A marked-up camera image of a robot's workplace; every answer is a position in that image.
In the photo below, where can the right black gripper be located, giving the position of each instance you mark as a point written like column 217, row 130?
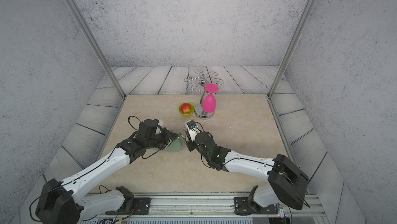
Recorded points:
column 190, row 144

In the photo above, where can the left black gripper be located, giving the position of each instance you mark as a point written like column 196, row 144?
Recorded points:
column 167, row 134

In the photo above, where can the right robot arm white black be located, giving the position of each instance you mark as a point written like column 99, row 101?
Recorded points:
column 287, row 182

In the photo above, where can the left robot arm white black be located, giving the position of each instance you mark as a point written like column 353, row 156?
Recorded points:
column 66, row 201

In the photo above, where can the small green bowl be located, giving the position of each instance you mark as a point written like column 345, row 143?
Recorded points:
column 191, row 113

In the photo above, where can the pink plastic wine glass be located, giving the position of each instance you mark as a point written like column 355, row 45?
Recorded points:
column 209, row 102

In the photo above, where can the red yellow apple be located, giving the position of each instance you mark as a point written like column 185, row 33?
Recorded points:
column 185, row 108

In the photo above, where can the silver metal glass rack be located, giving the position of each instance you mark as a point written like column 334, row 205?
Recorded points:
column 197, row 84

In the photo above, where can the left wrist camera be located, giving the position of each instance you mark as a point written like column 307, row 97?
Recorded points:
column 158, row 124

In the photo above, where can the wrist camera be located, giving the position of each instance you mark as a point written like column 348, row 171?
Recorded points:
column 191, row 130
column 158, row 124

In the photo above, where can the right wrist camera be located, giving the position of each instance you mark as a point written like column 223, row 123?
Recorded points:
column 191, row 130

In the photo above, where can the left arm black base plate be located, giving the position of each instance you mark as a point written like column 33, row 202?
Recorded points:
column 135, row 206

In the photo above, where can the aluminium front rail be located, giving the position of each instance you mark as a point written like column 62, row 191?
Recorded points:
column 211, row 208

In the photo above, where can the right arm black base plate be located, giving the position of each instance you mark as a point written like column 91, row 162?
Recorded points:
column 244, row 207

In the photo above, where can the left aluminium frame post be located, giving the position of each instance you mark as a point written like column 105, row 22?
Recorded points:
column 73, row 8

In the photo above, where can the aluminium frame post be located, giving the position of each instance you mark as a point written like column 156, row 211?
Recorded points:
column 73, row 8
column 308, row 8

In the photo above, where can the right aluminium frame post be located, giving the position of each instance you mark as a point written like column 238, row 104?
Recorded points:
column 308, row 8

